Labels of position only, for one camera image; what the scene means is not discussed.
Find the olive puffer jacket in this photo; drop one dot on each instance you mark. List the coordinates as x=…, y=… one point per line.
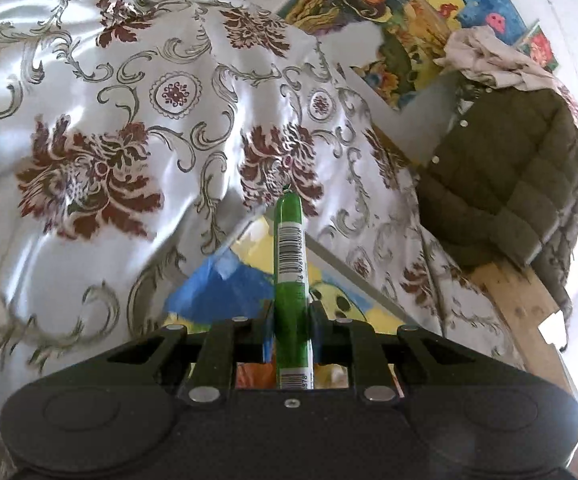
x=509, y=175

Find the small red wall poster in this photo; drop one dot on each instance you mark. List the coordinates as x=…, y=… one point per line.
x=541, y=50

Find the grey tray with cartoon print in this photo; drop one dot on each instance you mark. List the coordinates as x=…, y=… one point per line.
x=341, y=305

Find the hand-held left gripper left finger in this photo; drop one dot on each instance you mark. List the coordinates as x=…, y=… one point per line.
x=229, y=345

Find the beige crumpled cloth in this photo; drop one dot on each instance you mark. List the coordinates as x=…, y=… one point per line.
x=494, y=57

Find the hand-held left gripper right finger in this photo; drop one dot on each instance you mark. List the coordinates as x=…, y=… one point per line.
x=356, y=350

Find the floral satin bedspread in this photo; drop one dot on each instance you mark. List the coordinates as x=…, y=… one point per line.
x=119, y=110

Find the orange red snack packet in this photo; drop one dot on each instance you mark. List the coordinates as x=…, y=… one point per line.
x=254, y=376

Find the bright blue snack packet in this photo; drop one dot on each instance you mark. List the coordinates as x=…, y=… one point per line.
x=219, y=290

